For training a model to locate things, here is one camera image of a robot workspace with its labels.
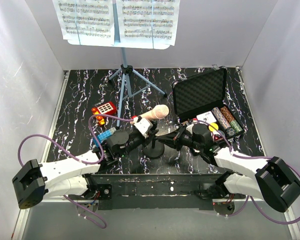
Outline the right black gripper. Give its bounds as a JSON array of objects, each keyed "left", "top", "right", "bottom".
[{"left": 157, "top": 124, "right": 203, "bottom": 152}]

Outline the black microphone stand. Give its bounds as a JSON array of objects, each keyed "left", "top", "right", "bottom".
[{"left": 142, "top": 136, "right": 165, "bottom": 159}]

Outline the pink toy microphone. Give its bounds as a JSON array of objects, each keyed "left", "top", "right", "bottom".
[{"left": 140, "top": 104, "right": 170, "bottom": 121}]

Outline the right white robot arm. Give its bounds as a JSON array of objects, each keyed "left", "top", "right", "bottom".
[{"left": 158, "top": 123, "right": 300, "bottom": 213}]

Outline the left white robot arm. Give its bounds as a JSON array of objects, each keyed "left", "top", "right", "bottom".
[{"left": 12, "top": 118, "right": 158, "bottom": 210}]

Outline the yellow dealer button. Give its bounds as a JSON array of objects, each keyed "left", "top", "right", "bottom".
[{"left": 208, "top": 122, "right": 219, "bottom": 132}]

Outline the white card deck box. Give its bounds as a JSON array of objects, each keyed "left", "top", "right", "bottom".
[{"left": 196, "top": 111, "right": 217, "bottom": 124}]

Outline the black poker chip case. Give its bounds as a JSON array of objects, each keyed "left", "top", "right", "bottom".
[{"left": 171, "top": 66, "right": 246, "bottom": 145}]

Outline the blue white chip row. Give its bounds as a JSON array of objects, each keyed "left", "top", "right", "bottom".
[{"left": 211, "top": 107, "right": 231, "bottom": 129}]

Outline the blue grey brick toy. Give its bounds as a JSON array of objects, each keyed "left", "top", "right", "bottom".
[{"left": 92, "top": 127, "right": 117, "bottom": 148}]

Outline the brown chip row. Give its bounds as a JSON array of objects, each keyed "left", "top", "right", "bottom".
[{"left": 220, "top": 106, "right": 235, "bottom": 123}]

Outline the green chip row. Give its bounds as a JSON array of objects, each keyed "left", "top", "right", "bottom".
[{"left": 229, "top": 119, "right": 243, "bottom": 134}]

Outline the blue music stand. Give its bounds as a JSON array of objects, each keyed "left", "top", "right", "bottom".
[{"left": 66, "top": 0, "right": 172, "bottom": 127}]

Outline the right sheet music page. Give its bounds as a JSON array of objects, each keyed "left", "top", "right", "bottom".
[{"left": 116, "top": 0, "right": 180, "bottom": 49}]

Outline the sheet music page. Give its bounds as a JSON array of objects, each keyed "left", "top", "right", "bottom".
[
  {"left": 116, "top": 0, "right": 180, "bottom": 49},
  {"left": 52, "top": 0, "right": 115, "bottom": 46}
]

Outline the left sheet music page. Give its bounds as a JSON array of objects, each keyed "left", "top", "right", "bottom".
[{"left": 52, "top": 0, "right": 115, "bottom": 46}]

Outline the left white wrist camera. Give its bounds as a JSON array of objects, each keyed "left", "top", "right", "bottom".
[{"left": 131, "top": 116, "right": 153, "bottom": 139}]

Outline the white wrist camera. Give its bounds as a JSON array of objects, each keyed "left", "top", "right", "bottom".
[
  {"left": 184, "top": 118, "right": 198, "bottom": 134},
  {"left": 131, "top": 116, "right": 153, "bottom": 139}
]

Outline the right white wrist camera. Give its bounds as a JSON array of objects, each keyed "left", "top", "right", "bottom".
[{"left": 184, "top": 118, "right": 198, "bottom": 134}]

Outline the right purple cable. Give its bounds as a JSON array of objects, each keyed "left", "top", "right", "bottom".
[{"left": 194, "top": 119, "right": 300, "bottom": 225}]

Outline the purple cable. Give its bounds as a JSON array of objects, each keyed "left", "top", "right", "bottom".
[
  {"left": 194, "top": 119, "right": 300, "bottom": 225},
  {"left": 17, "top": 113, "right": 141, "bottom": 230}
]

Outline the left aluminium rail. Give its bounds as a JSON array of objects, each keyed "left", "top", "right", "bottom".
[{"left": 39, "top": 70, "right": 70, "bottom": 163}]

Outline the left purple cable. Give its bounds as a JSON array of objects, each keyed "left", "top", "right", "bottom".
[{"left": 17, "top": 113, "right": 141, "bottom": 230}]

